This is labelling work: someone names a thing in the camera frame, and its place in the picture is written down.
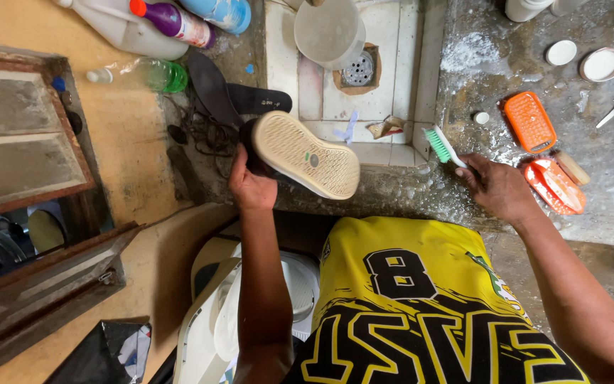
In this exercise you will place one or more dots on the person's left hand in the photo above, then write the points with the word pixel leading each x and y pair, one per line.
pixel 251 186

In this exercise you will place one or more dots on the person's right hand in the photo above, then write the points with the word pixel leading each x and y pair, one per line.
pixel 499 186

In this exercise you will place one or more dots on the person's right fingers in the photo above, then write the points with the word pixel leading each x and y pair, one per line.
pixel 467 173

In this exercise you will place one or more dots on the green bristle scrub brush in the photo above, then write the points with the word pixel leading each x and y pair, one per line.
pixel 442 145

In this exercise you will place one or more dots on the black shoe with beige sole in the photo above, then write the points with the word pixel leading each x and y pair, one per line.
pixel 307 157

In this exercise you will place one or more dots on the small white bottle cap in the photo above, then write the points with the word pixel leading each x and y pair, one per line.
pixel 481 118

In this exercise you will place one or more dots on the orange soap dish lid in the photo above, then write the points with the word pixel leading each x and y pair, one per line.
pixel 555 186

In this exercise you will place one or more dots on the crumpled brown wrapper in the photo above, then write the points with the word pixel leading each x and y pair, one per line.
pixel 386 128

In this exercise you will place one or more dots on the tan soap bar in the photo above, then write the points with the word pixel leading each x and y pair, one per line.
pixel 573 167

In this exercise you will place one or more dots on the blue plastic scrap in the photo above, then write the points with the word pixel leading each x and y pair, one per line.
pixel 347 129

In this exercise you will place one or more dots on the person's yellow black jersey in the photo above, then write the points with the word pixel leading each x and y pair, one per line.
pixel 424 309

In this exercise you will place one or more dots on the metal floor drain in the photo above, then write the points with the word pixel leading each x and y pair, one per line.
pixel 358 69

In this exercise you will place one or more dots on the white round lid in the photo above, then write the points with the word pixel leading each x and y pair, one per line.
pixel 561 53

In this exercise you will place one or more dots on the metal tin lid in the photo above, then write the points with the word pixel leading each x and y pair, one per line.
pixel 602 64

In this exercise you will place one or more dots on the white plastic container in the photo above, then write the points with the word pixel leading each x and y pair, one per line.
pixel 525 8
pixel 567 5

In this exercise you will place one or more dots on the translucent plastic pitcher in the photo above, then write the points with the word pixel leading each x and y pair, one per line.
pixel 328 32

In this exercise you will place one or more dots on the black shoe insole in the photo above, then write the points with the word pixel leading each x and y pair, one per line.
pixel 259 98
pixel 212 88

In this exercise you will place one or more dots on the black shoelaces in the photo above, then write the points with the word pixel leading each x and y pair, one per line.
pixel 205 133

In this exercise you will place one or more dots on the blue and white bottle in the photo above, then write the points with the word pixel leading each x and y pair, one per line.
pixel 221 11

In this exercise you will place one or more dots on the purple bottle with orange cap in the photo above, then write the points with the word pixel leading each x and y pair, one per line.
pixel 176 21

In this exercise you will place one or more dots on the green plastic bottle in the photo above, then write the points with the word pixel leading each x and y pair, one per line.
pixel 147 74

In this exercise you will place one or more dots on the white plastic jug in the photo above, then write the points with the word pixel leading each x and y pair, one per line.
pixel 126 29

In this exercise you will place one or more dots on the black plastic bag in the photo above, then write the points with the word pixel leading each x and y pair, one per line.
pixel 102 354

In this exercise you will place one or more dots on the wooden window frame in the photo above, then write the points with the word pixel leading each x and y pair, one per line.
pixel 24 197

